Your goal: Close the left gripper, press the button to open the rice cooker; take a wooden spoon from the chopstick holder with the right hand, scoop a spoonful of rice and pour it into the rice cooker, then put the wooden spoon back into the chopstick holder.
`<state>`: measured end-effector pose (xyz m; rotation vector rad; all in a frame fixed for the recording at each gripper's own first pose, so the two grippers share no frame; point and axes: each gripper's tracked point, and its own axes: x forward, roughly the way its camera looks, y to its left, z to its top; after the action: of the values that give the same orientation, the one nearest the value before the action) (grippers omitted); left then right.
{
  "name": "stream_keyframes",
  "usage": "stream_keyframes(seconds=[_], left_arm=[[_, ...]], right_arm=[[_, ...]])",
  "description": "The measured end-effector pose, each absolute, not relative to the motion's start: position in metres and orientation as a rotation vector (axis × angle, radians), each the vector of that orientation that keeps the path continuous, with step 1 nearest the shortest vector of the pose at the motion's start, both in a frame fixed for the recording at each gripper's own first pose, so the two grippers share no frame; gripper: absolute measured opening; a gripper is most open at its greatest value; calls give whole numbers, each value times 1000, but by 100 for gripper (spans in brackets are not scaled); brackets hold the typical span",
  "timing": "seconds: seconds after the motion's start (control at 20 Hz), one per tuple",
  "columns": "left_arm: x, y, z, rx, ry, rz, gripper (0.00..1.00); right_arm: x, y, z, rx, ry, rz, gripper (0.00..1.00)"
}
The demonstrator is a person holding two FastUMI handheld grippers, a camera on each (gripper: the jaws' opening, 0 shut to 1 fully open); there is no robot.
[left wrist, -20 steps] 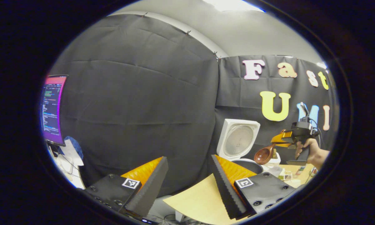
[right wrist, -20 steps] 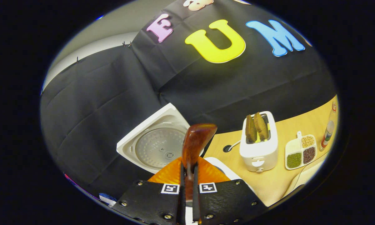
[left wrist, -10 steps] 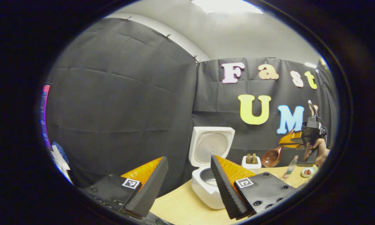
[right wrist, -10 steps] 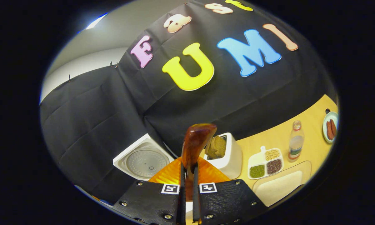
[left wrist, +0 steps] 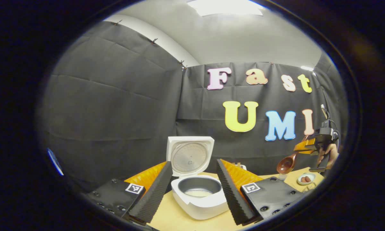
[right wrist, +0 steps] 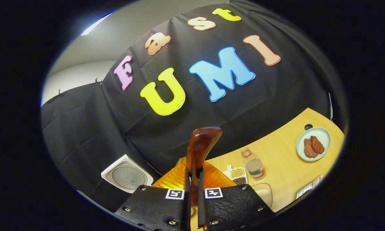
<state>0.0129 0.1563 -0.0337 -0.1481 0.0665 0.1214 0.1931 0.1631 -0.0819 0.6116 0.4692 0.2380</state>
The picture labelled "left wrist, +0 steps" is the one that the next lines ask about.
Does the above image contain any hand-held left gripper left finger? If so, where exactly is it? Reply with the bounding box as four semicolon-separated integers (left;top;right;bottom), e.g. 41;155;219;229
87;161;173;224

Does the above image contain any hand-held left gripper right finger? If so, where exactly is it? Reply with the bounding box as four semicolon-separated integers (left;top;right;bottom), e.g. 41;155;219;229
216;158;305;226

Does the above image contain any dark wooden spoon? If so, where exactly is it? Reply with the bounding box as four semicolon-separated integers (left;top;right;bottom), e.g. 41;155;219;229
277;152;299;175

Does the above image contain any white rice cooker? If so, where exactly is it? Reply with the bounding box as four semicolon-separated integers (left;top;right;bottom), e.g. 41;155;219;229
166;136;229;220

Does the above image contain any pale green plate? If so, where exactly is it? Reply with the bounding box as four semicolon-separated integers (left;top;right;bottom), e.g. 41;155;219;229
297;173;316;185

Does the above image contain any black backdrop cloth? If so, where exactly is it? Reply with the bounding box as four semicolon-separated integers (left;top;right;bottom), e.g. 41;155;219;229
37;21;348;193

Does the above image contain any ceiling light panel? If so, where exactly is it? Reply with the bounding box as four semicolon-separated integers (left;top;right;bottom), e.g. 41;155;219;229
186;0;263;16

